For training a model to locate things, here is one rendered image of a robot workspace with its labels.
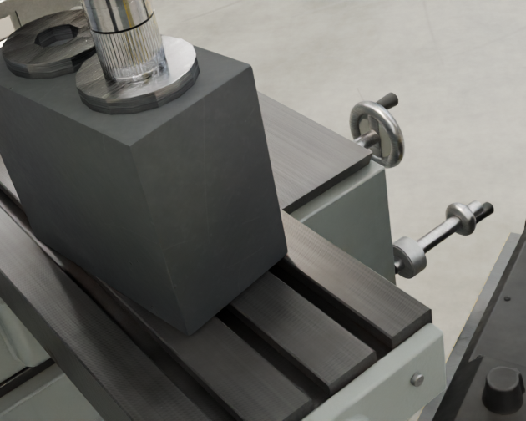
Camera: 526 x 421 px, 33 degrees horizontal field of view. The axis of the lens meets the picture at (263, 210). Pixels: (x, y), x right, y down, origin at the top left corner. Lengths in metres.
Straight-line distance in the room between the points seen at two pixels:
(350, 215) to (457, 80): 1.62
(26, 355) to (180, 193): 0.39
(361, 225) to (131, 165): 0.67
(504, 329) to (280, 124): 0.43
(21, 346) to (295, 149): 0.48
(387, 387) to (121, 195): 0.24
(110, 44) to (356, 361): 0.29
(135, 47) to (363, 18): 2.59
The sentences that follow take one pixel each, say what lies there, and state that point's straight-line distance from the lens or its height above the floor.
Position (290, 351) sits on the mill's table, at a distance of 0.68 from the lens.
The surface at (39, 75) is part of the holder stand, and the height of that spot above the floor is 1.14.
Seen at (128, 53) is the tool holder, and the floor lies 1.17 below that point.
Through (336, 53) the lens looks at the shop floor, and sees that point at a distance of 3.00.
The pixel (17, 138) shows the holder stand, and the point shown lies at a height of 1.09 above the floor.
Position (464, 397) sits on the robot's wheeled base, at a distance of 1.08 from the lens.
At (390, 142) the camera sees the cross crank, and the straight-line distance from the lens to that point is 1.38.
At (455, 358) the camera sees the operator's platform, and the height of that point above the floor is 0.40.
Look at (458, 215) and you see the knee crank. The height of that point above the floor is 0.55.
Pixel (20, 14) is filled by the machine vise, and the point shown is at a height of 0.99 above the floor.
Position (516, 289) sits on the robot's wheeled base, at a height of 0.59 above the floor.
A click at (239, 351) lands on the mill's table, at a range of 0.69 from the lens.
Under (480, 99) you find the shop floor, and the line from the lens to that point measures 2.69.
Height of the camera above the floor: 1.45
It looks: 38 degrees down
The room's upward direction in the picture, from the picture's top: 12 degrees counter-clockwise
